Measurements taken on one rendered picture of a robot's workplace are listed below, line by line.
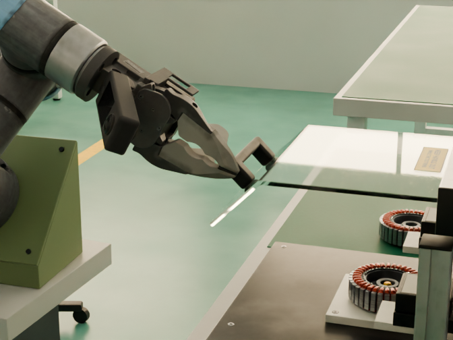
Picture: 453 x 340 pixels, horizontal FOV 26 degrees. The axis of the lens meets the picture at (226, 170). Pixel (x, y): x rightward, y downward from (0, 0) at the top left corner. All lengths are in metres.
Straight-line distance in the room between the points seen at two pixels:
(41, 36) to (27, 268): 0.52
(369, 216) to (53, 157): 0.61
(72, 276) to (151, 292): 1.69
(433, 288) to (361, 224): 0.88
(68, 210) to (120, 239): 2.13
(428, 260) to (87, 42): 0.47
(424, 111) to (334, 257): 1.17
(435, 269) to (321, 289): 0.57
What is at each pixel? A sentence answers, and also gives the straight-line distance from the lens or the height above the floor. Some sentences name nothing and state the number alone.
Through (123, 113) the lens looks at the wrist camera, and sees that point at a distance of 1.06.
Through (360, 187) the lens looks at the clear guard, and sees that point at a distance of 1.05.
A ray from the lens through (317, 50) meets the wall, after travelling 6.03.
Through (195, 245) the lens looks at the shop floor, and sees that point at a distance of 3.69.
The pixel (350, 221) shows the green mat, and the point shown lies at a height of 0.75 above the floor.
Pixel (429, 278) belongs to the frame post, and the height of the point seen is 1.02.
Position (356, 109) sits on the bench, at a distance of 2.77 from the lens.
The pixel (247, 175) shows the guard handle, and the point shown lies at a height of 1.05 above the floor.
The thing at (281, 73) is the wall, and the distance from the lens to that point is 6.11.
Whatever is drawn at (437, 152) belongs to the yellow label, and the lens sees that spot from 1.18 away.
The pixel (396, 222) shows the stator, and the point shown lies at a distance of 1.79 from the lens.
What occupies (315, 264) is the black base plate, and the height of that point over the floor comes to 0.77.
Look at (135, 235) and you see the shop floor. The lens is 3.81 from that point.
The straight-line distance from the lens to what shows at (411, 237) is 1.42.
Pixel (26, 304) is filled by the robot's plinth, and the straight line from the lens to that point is 1.54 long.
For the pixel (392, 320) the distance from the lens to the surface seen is 1.18.
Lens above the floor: 1.40
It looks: 18 degrees down
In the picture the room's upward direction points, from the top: straight up
